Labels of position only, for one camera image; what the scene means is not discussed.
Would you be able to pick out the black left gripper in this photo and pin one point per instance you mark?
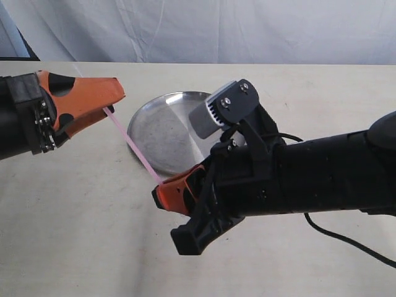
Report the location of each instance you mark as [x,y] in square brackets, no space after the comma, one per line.
[30,122]

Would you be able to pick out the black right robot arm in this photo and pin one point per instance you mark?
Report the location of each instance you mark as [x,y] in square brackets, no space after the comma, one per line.
[353,171]

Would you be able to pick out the white backdrop cloth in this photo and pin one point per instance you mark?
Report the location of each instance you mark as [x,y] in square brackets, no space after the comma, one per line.
[215,32]

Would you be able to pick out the round stainless steel plate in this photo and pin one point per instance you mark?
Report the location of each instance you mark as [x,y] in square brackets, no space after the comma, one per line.
[162,132]

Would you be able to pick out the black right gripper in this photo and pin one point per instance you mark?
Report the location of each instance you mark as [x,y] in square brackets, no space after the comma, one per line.
[241,182]

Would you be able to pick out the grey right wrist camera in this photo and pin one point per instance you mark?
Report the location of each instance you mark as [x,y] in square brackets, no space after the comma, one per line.
[224,108]

